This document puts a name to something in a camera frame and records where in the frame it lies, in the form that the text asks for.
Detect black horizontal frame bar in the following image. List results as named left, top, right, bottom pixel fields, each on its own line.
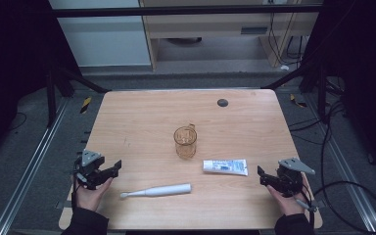
left=50, top=4, right=323, bottom=19

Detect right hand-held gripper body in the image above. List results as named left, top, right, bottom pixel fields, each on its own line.
left=267, top=157, right=316, bottom=199

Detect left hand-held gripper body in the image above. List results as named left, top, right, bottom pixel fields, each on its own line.
left=72, top=149, right=107, bottom=191

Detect aluminium floor rail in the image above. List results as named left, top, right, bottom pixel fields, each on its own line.
left=305, top=93, right=376, bottom=233
left=0, top=97, right=71, bottom=235

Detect black metal stand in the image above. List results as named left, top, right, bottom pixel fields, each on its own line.
left=44, top=63, right=112, bottom=129
left=261, top=60, right=329, bottom=123

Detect white electric toothbrush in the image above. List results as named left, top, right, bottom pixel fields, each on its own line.
left=119, top=182, right=193, bottom=200

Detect clear amber cup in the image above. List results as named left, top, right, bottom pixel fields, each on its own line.
left=172, top=123, right=199, bottom=161

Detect right hand-held gripper cable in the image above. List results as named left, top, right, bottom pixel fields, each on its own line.
left=293, top=194, right=319, bottom=229

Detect black hanging cables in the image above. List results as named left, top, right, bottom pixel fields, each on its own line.
left=267, top=12, right=305, bottom=67

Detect white cabinet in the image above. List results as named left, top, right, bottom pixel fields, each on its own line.
left=47, top=0, right=152, bottom=69

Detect yellow black tape strip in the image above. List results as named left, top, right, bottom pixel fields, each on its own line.
left=79, top=96, right=93, bottom=115
left=289, top=93, right=308, bottom=109

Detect light wooden desk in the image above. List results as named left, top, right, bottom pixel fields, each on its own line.
left=138, top=0, right=324, bottom=71

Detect dark curtain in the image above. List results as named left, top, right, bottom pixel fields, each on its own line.
left=302, top=0, right=376, bottom=184
left=0, top=0, right=82, bottom=165

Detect person's right hand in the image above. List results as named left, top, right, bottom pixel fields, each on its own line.
left=266, top=177, right=311, bottom=217

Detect person's left hand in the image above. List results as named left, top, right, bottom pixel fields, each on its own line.
left=74, top=177, right=114, bottom=212

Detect black looped floor cable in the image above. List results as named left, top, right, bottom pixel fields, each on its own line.
left=312, top=180, right=376, bottom=235

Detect white blue toothpaste tube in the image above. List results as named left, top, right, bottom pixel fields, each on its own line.
left=202, top=159, right=250, bottom=177

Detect black floor cables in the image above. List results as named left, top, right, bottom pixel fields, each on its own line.
left=287, top=74, right=349, bottom=146

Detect left hand-held gripper cable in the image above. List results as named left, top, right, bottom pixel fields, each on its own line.
left=70, top=161, right=80, bottom=211

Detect hand-held gripper cable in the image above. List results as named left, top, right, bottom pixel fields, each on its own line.
left=70, top=161, right=80, bottom=211
left=293, top=194, right=319, bottom=229

